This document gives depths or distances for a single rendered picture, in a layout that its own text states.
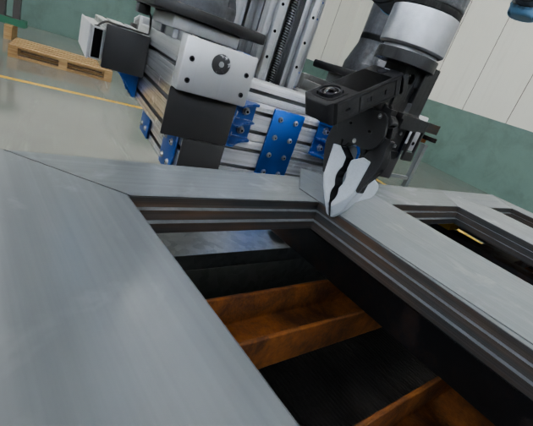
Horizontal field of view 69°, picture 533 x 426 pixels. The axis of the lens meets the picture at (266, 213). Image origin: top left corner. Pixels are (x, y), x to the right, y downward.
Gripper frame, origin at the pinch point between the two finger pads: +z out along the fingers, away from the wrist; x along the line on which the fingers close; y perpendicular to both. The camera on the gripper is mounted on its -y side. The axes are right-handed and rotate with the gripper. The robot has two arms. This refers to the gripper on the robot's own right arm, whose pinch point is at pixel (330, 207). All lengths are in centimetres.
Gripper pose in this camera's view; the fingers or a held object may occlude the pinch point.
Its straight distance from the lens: 50.8
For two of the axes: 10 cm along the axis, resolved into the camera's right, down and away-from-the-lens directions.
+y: 7.6, 0.1, 6.5
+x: -5.7, -4.8, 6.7
